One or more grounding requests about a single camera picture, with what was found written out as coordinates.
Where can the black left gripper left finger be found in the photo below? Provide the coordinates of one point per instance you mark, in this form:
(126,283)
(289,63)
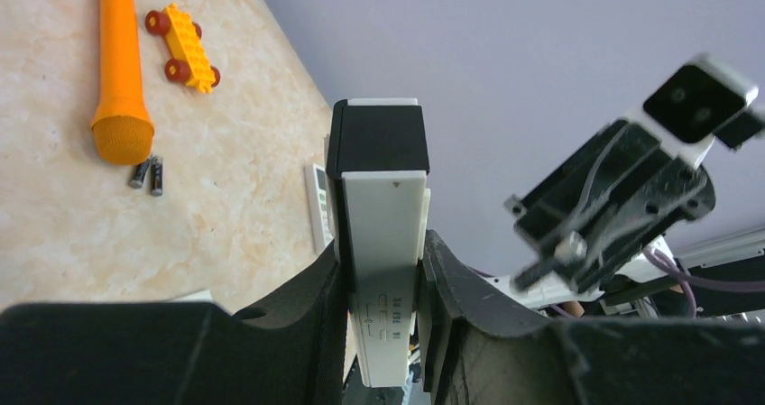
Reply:
(286,348)

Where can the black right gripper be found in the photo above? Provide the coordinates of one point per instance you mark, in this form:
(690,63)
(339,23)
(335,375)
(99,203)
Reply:
(602,206)

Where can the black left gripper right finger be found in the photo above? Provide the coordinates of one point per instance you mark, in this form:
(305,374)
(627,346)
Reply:
(479,346)

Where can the white remote battery cover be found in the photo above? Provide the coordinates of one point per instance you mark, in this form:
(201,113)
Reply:
(196,296)

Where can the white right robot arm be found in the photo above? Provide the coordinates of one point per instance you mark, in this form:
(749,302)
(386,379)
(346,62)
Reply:
(646,266)

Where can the small white remote control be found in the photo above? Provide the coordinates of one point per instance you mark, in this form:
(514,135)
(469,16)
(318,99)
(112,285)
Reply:
(319,208)

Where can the black aaa battery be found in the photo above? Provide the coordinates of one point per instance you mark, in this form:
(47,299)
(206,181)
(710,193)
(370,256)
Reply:
(156,189)
(139,174)

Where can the orange toy microphone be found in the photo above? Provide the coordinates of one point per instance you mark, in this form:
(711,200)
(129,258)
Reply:
(122,128)

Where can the yellow toy car red wheels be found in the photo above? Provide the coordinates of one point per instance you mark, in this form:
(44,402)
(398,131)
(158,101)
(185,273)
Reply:
(188,64)

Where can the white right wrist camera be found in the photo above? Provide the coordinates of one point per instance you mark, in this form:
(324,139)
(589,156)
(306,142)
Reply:
(705,100)

